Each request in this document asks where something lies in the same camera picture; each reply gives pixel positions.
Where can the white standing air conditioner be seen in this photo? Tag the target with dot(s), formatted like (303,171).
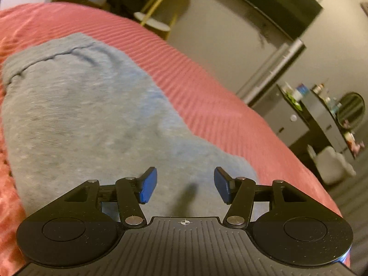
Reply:
(270,71)

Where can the round vanity mirror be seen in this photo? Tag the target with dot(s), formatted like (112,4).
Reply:
(351,112)

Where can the pink ribbed bedspread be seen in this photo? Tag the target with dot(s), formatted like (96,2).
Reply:
(295,227)

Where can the white fluffy chair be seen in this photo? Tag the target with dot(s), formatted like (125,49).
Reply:
(331,166)

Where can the white blue container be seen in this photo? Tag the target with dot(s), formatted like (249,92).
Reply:
(299,92)

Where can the grey vanity desk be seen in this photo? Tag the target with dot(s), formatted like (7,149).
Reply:
(324,130)

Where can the grey sweat pants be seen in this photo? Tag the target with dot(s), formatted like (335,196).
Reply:
(77,109)

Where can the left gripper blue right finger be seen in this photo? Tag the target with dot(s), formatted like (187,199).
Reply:
(239,194)

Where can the yellow legged side table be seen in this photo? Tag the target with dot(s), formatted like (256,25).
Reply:
(160,16)

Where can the grey small cabinet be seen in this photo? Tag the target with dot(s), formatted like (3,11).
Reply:
(281,115)

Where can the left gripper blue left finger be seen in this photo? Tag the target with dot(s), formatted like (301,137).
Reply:
(131,193)

